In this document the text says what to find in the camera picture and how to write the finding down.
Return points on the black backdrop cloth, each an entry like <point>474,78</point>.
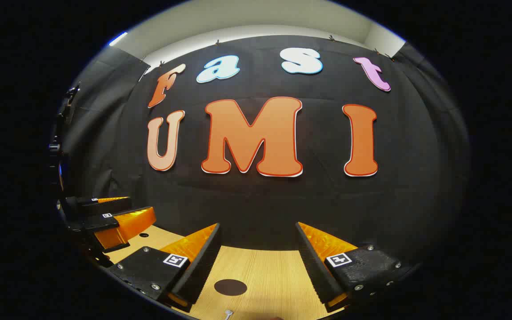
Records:
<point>282,200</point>

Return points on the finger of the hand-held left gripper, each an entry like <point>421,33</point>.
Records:
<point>127,224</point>
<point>100,206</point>

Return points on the white toothbrush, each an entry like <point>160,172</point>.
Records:
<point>228,313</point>

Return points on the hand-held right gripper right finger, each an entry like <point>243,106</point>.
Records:
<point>316,266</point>

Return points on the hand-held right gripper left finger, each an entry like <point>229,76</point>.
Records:
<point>202,266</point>

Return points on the dark round coaster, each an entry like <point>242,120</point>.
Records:
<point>230,287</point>

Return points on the wooden desktop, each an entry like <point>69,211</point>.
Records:
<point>274,275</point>

